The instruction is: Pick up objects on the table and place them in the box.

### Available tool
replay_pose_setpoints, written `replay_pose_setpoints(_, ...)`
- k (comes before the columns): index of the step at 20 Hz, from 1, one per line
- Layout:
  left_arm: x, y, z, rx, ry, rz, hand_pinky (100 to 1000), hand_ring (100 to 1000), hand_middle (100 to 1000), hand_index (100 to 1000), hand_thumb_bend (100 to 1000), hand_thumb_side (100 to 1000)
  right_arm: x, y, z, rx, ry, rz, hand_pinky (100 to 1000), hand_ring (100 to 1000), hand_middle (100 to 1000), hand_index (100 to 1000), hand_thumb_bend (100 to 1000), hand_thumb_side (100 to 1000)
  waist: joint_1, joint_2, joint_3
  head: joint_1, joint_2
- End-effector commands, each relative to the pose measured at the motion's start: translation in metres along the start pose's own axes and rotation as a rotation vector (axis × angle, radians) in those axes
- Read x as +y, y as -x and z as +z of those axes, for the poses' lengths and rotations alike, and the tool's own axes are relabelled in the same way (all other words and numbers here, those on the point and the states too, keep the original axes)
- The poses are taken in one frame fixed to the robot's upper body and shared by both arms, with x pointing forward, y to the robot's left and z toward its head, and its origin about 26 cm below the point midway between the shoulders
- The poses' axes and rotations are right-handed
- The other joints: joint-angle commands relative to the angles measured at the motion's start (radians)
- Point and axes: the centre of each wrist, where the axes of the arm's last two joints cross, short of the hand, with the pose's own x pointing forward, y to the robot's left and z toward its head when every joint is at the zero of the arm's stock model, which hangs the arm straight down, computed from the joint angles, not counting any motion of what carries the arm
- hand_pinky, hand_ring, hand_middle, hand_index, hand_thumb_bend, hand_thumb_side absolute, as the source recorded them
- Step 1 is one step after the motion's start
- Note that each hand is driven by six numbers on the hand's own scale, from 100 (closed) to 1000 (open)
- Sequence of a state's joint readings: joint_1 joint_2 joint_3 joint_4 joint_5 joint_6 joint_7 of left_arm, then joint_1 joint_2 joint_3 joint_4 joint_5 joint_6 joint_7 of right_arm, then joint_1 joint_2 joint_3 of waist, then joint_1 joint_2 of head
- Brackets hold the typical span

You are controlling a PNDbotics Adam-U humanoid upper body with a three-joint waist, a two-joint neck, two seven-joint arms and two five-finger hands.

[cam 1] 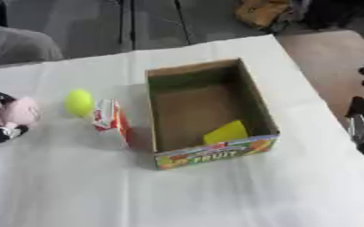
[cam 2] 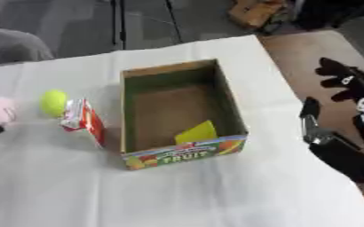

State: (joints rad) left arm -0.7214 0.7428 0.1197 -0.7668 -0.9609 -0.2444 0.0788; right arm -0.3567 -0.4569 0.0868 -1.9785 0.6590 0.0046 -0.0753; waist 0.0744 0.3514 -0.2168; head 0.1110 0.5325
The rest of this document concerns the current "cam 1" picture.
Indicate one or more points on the pink soft toy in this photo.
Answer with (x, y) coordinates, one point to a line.
(22, 111)

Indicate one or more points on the cardboard box with fruit print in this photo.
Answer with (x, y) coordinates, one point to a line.
(200, 112)

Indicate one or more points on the black bag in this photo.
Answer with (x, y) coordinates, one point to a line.
(340, 13)

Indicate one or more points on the yellow-green ball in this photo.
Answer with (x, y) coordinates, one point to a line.
(79, 102)

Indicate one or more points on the red and white carton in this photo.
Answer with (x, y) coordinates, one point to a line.
(109, 118)

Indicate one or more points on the yellow bag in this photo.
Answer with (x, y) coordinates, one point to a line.
(263, 11)

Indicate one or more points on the black tripod leg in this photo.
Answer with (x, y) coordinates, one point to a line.
(126, 23)
(184, 20)

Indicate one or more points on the yellow block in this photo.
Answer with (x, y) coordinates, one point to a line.
(225, 133)

